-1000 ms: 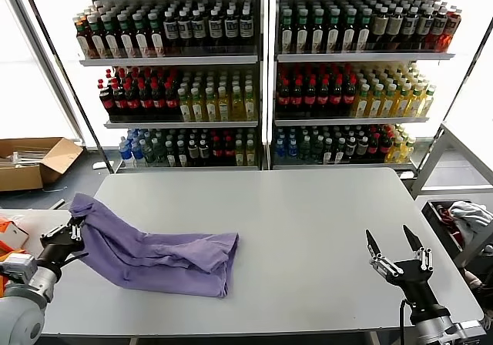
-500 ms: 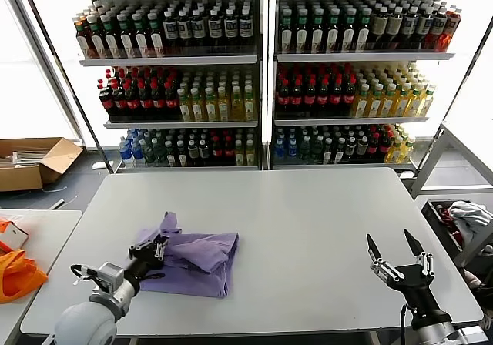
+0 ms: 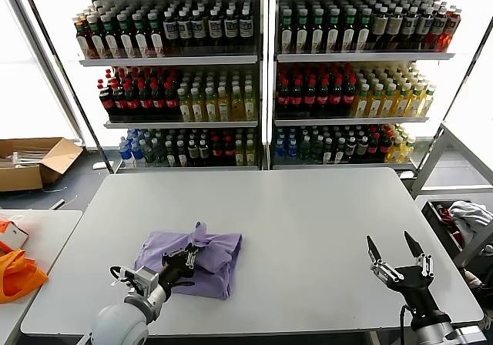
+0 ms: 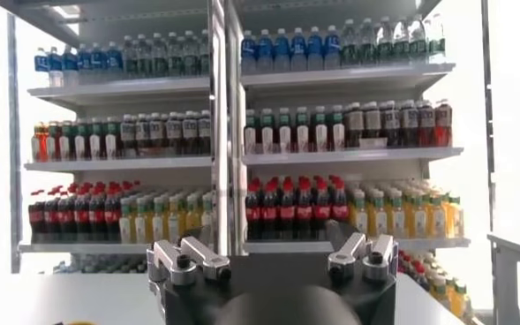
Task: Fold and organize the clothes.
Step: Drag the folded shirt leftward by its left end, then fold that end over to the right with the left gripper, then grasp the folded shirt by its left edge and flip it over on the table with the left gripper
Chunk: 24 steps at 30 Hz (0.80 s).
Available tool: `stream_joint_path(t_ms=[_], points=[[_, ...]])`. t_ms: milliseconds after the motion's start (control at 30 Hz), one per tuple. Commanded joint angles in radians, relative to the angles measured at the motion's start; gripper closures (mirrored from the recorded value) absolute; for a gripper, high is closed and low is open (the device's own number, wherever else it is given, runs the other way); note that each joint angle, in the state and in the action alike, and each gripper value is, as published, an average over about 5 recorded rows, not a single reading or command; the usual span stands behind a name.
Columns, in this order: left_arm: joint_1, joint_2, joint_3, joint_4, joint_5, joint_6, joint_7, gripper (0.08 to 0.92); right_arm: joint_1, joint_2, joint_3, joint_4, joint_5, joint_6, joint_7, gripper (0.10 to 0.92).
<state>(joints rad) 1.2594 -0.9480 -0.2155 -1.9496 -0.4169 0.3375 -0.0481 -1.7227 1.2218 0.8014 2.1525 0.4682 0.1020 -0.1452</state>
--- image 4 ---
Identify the grey metal shelf rack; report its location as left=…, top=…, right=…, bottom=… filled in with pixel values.
left=228, top=0, right=472, bottom=275
left=0, top=0, right=225, bottom=275

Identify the blue label water bottle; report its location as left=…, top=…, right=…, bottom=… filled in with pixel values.
left=256, top=28, right=275, bottom=73
left=240, top=29, right=258, bottom=74
left=106, top=41, right=124, bottom=83
left=323, top=24, right=342, bottom=71
left=290, top=26, right=308, bottom=72
left=34, top=47, right=50, bottom=87
left=273, top=27, right=291, bottom=72
left=90, top=42, right=109, bottom=84
left=306, top=26, right=325, bottom=71
left=47, top=46, right=64, bottom=88
left=61, top=43, right=79, bottom=87
left=76, top=42, right=94, bottom=85

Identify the grey metal cart frame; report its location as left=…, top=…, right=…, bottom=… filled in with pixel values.
left=486, top=233, right=520, bottom=325

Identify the red drink bottle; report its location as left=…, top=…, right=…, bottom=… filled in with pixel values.
left=31, top=122, right=49, bottom=163
left=434, top=98, right=454, bottom=147

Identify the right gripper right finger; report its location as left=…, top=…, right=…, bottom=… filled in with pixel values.
left=324, top=219, right=399, bottom=284

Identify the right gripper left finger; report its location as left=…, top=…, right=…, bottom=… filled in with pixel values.
left=147, top=224, right=233, bottom=287

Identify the green cap white label bottle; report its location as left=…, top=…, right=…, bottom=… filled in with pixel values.
left=243, top=109, right=259, bottom=155
left=329, top=104, right=346, bottom=154
left=73, top=118, right=89, bottom=161
left=312, top=105, right=328, bottom=154
left=87, top=117, right=104, bottom=161
left=295, top=106, right=311, bottom=155
left=47, top=121, right=61, bottom=162
left=260, top=108, right=275, bottom=155
left=103, top=117, right=120, bottom=160
left=58, top=120, right=75, bottom=162
left=276, top=107, right=293, bottom=155

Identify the green label water bottle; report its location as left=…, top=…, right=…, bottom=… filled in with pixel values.
left=151, top=33, right=170, bottom=79
left=341, top=18, right=359, bottom=68
left=196, top=28, right=211, bottom=77
left=182, top=30, right=200, bottom=78
left=136, top=34, right=154, bottom=79
left=392, top=15, right=411, bottom=65
left=408, top=13, right=428, bottom=64
left=122, top=34, right=139, bottom=80
left=426, top=12, right=447, bottom=64
left=358, top=17, right=376, bottom=67
left=166, top=31, right=184, bottom=79
left=375, top=16, right=394, bottom=66

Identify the yellow juice bottle green cap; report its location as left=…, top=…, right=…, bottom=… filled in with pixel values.
left=200, top=192, right=215, bottom=231
left=427, top=193, right=448, bottom=239
left=185, top=193, right=200, bottom=238
left=133, top=196, right=149, bottom=244
left=369, top=190, right=388, bottom=236
left=388, top=190, right=407, bottom=239
left=408, top=192, right=428, bottom=239
left=151, top=195, right=166, bottom=243
left=118, top=197, right=134, bottom=244
left=350, top=190, right=369, bottom=238
left=446, top=196, right=465, bottom=238
left=168, top=194, right=183, bottom=242

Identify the dark bottle beige label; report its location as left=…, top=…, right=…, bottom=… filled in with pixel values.
left=345, top=102, right=366, bottom=150
left=364, top=102, right=382, bottom=149

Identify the red cap cola bottle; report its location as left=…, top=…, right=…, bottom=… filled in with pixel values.
left=261, top=178, right=280, bottom=240
left=331, top=177, right=350, bottom=224
left=103, top=185, right=122, bottom=242
left=57, top=188, right=76, bottom=243
left=313, top=177, right=332, bottom=231
left=279, top=178, right=298, bottom=240
left=73, top=187, right=91, bottom=243
left=296, top=177, right=314, bottom=240
left=28, top=190, right=47, bottom=243
left=245, top=178, right=262, bottom=240
left=88, top=185, right=107, bottom=242
left=42, top=189, right=61, bottom=243

